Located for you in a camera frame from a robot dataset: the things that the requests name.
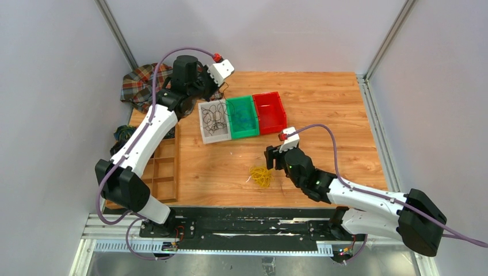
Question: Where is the cable pile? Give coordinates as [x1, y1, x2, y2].
[249, 165, 275, 188]

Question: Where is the blue cable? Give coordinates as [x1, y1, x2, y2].
[231, 108, 256, 132]

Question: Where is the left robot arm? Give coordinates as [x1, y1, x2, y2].
[95, 55, 235, 237]

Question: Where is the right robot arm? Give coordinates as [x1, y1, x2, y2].
[264, 146, 447, 257]

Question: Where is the white plastic bin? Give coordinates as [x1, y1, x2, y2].
[198, 100, 231, 144]

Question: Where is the red plastic bin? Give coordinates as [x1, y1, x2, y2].
[252, 91, 287, 135]

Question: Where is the green plastic bin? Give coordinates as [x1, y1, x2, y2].
[226, 95, 260, 140]

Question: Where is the plaid cloth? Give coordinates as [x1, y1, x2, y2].
[120, 63, 157, 113]

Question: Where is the wooden divided tray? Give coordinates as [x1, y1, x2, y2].
[105, 125, 181, 209]

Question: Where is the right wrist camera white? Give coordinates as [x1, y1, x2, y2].
[279, 126, 300, 153]

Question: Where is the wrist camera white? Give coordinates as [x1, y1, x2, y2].
[279, 126, 300, 153]
[207, 59, 235, 87]

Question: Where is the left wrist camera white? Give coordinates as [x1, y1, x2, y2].
[207, 59, 235, 87]

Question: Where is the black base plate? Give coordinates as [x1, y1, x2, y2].
[139, 206, 364, 252]

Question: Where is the dark cable bundle outside tray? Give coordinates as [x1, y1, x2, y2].
[113, 125, 137, 143]

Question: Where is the aluminium front rail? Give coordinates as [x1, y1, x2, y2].
[70, 216, 439, 275]

